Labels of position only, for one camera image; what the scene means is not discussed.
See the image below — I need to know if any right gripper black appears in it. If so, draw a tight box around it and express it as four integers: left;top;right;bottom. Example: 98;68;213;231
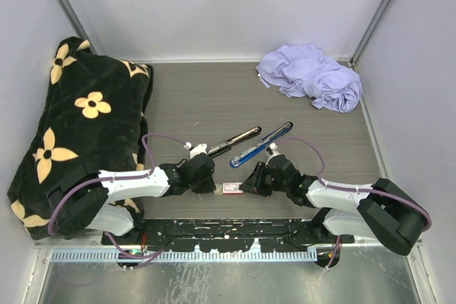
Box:
239;162;289;196

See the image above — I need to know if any red white staple box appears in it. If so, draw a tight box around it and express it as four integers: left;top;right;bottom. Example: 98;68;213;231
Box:
214;182;244;195

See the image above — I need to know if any blue stapler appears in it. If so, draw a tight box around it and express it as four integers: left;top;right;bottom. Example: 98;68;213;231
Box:
229;122;294;168

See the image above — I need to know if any black stapler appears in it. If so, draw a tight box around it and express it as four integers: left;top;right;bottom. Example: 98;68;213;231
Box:
207;126;261;158

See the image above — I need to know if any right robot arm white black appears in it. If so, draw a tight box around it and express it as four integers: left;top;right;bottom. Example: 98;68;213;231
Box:
240;154;431;256

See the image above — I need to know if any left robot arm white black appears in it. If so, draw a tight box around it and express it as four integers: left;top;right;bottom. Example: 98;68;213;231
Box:
47;152;215;244

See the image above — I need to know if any black floral blanket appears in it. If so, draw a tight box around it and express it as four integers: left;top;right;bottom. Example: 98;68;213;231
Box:
7;37;154;241

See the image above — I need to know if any lavender crumpled cloth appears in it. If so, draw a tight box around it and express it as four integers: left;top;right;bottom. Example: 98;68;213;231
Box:
256;44;363;113

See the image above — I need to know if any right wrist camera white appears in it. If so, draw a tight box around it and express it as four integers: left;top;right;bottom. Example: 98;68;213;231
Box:
265;142;280;164

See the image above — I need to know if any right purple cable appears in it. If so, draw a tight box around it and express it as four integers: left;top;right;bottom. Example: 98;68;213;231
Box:
274;137;433;269

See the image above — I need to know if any purple cable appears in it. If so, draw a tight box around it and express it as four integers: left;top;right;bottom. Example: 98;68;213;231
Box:
48;133;192;269
274;137;433;269

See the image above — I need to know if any white cable duct strip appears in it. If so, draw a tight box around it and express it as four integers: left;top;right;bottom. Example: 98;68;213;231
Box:
51;248;318;263

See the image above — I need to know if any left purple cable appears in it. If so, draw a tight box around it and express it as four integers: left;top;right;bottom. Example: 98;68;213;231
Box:
48;133;192;269

